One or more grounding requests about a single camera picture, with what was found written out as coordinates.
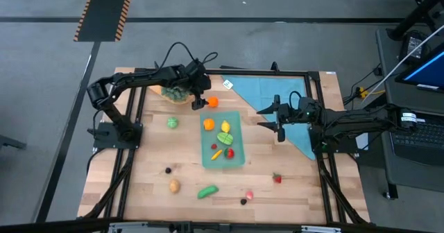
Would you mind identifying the silver metal bracket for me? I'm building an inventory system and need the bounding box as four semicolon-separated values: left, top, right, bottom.
300;225;343;233
108;221;148;233

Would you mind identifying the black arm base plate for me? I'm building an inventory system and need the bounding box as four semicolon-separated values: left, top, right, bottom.
309;127;359;154
92;121;144;150

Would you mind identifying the black orange-striped floor mat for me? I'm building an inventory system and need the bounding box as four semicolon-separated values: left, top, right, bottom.
73;0;135;42

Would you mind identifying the white cable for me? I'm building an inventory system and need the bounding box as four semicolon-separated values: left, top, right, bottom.
360;24;444;105

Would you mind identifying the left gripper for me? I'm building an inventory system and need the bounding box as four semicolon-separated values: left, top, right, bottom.
185;58;212;111

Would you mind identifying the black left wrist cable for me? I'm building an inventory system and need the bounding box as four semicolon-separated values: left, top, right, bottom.
157;41;219;75

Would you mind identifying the black power adapter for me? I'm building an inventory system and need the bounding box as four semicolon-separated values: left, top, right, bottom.
398;30;429;66

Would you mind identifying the grey laptop computer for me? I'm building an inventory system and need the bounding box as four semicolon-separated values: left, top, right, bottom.
376;42;444;192

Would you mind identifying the blue cloth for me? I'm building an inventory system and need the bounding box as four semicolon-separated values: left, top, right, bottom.
221;74;317;161

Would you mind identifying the dark furniture leg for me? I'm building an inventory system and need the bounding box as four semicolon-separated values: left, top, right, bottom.
0;134;27;150

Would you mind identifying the green succulent potted plant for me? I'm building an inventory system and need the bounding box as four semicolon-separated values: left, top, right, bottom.
161;85;195;104

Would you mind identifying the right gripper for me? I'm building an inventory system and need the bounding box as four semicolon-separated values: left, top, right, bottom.
257;94;323;143

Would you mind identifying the black metal stand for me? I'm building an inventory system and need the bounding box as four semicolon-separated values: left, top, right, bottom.
386;0;444;42

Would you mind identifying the yellow power cable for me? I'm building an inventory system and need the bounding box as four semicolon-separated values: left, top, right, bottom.
357;86;386;99

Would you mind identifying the dark grey equipment cart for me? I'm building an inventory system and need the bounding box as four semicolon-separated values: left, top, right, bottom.
375;26;444;201

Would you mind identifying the teal translucent plastic tupperware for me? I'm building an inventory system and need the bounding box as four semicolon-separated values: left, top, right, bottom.
200;110;246;170

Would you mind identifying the green pea pod toy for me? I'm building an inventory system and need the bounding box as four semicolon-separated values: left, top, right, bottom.
196;184;220;200

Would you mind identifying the black metal rig frame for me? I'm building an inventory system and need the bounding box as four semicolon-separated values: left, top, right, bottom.
76;61;371;233

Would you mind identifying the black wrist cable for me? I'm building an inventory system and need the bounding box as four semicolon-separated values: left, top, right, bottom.
289;90;303;105
157;41;219;75

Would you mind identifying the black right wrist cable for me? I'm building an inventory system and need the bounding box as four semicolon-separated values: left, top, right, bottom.
289;90;303;105

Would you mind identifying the black power cable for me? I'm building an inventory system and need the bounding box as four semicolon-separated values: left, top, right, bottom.
343;62;382;105

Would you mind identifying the green sliced fruit toy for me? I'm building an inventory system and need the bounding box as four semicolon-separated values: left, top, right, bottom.
216;131;234;146

